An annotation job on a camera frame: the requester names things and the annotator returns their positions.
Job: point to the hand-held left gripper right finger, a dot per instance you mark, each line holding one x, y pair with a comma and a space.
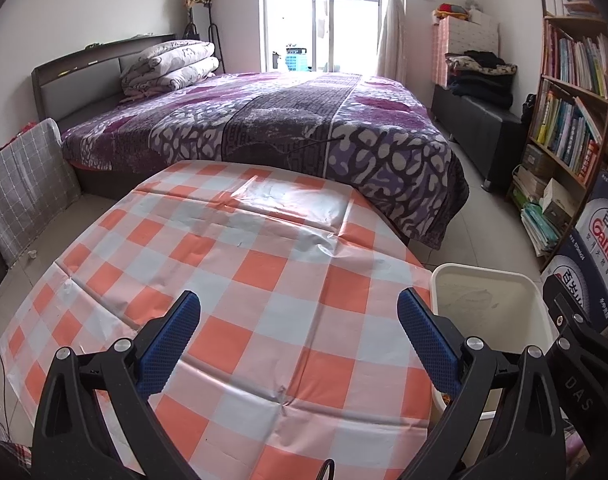
426, 340

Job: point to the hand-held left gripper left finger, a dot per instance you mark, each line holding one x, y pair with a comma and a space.
173, 340

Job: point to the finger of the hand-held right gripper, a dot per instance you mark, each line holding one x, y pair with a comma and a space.
559, 300

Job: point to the white plastic bin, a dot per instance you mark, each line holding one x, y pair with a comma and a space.
489, 300

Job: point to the stack of books and booklets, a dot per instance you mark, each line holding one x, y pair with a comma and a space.
541, 210

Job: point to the orange white checkered tablecloth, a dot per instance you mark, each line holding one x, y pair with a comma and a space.
264, 280

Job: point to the row of upright books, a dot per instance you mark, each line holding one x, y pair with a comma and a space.
576, 62
566, 130

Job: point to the wooden bookshelf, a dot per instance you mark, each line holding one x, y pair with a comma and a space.
541, 125

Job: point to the black bench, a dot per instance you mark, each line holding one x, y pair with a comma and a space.
479, 130

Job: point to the black bag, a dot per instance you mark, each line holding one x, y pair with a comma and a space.
529, 109

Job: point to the grey checked cushion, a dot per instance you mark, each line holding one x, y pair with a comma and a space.
28, 185

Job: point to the pile of folded clothes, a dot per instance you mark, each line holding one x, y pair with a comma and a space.
481, 80

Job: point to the purple patterned bed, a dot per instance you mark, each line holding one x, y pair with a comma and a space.
284, 115

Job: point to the folded floral quilt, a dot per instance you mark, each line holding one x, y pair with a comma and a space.
173, 55
178, 75

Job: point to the pink drawer cabinet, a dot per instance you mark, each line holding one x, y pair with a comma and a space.
441, 50

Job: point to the white tufted board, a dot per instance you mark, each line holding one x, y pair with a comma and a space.
479, 35

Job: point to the dark wooden bed headboard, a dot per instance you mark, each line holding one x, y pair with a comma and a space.
78, 80

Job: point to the black coat rack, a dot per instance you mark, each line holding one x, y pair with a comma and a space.
216, 45

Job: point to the blue plastic crate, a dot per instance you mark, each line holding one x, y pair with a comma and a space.
297, 58

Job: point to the red yellow cloth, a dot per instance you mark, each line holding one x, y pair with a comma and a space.
451, 11

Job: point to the white curtain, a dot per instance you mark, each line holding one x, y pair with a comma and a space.
394, 25

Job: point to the window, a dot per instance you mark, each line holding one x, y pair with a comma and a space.
324, 10

